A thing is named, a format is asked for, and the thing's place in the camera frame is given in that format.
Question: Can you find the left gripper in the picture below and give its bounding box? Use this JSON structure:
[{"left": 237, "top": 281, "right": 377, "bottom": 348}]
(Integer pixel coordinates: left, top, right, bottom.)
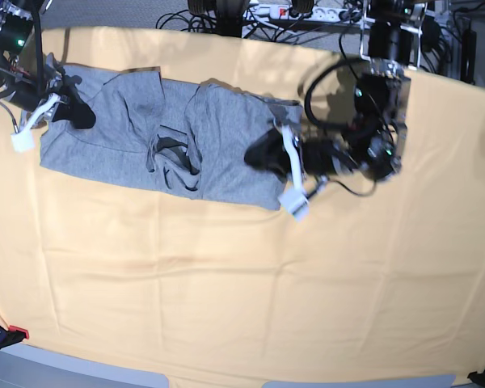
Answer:
[{"left": 244, "top": 129, "right": 358, "bottom": 176}]

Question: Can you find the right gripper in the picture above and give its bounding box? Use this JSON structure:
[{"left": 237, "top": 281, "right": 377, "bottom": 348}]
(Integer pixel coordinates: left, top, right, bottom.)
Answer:
[{"left": 7, "top": 76, "right": 96, "bottom": 130}]

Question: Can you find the grey t-shirt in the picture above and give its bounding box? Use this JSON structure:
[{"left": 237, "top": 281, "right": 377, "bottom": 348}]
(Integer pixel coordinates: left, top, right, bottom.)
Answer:
[{"left": 40, "top": 65, "right": 302, "bottom": 210}]

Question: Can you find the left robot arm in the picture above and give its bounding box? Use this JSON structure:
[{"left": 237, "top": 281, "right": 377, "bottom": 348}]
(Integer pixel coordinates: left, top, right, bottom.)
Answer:
[{"left": 244, "top": 1, "right": 427, "bottom": 183}]

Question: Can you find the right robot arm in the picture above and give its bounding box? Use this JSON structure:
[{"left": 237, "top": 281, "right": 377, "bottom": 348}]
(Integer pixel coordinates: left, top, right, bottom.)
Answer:
[{"left": 0, "top": 1, "right": 96, "bottom": 133}]

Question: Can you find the white power strip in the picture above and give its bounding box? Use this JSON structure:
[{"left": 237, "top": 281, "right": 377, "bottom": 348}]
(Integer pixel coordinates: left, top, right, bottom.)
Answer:
[{"left": 244, "top": 2, "right": 363, "bottom": 31}]

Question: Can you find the yellow table cloth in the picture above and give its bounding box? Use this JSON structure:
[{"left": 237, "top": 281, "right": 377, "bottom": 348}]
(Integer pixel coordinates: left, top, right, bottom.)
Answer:
[{"left": 0, "top": 24, "right": 485, "bottom": 388}]

